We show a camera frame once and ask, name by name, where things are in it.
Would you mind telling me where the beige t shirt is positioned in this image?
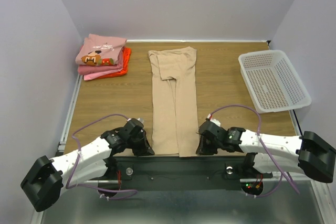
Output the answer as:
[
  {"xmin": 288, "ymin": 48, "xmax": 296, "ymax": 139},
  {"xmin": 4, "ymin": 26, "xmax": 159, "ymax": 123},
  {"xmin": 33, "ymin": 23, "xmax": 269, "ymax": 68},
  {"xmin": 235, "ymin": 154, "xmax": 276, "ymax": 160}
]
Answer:
[{"xmin": 148, "ymin": 47, "xmax": 199, "ymax": 157}]

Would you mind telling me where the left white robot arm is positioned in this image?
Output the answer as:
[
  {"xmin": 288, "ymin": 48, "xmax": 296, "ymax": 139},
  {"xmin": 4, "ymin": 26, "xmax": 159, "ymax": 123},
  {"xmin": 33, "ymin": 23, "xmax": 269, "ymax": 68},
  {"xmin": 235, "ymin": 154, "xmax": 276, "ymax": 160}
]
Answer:
[{"xmin": 20, "ymin": 118, "xmax": 155, "ymax": 212}]

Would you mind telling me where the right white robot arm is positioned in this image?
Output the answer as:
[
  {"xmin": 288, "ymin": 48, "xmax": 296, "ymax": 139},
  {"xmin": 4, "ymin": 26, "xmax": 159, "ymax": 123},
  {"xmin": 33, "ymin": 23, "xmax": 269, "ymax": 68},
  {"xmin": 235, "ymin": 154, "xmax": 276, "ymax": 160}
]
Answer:
[{"xmin": 196, "ymin": 120, "xmax": 335, "ymax": 183}]

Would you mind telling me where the white plastic basket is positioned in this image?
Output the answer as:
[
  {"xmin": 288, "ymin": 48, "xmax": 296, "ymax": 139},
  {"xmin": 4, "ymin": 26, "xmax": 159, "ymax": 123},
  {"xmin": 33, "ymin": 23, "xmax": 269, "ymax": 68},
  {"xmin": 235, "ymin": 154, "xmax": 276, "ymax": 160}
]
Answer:
[{"xmin": 238, "ymin": 50, "xmax": 312, "ymax": 114}]

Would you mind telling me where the light pink folded shirt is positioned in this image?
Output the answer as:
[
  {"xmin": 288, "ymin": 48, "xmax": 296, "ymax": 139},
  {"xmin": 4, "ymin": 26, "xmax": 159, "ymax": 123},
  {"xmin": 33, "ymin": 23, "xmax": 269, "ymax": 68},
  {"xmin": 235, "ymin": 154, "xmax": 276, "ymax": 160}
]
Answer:
[{"xmin": 83, "ymin": 71, "xmax": 124, "ymax": 81}]

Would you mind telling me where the dark pink folded shirt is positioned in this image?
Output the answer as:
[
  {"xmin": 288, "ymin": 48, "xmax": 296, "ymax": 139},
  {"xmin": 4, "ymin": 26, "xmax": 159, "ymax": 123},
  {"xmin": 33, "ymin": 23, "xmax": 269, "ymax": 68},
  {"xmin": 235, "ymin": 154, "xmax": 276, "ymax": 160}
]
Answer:
[{"xmin": 77, "ymin": 47, "xmax": 124, "ymax": 75}]

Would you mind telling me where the orange folded shirt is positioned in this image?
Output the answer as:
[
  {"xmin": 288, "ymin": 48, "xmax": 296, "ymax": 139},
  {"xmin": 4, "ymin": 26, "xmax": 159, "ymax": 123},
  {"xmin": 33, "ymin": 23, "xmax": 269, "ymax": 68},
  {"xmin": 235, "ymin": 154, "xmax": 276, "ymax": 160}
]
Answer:
[{"xmin": 102, "ymin": 47, "xmax": 131, "ymax": 78}]

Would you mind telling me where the pink printed folded shirt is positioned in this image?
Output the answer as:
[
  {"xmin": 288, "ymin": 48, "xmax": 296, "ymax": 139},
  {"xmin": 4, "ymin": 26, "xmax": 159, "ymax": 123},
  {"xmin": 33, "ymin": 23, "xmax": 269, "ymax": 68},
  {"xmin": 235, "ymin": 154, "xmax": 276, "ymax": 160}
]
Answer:
[{"xmin": 75, "ymin": 34, "xmax": 127, "ymax": 67}]

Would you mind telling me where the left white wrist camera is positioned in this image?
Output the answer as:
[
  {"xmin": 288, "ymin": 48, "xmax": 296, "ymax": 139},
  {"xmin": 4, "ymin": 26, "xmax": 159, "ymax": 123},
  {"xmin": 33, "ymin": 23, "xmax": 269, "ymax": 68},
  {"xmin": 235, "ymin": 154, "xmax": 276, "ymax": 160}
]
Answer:
[{"xmin": 127, "ymin": 118, "xmax": 144, "ymax": 128}]

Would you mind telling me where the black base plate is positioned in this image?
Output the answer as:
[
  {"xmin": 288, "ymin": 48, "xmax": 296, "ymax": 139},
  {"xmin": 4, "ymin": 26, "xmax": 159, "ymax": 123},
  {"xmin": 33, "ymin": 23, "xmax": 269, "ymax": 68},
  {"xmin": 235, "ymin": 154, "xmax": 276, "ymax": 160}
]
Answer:
[{"xmin": 99, "ymin": 156, "xmax": 272, "ymax": 191}]

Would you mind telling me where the aluminium frame rail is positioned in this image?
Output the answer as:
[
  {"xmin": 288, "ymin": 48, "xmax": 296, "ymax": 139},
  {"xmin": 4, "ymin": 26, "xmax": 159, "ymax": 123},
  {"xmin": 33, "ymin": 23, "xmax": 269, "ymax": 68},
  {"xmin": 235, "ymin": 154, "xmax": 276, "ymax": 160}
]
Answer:
[{"xmin": 30, "ymin": 76, "xmax": 82, "ymax": 224}]

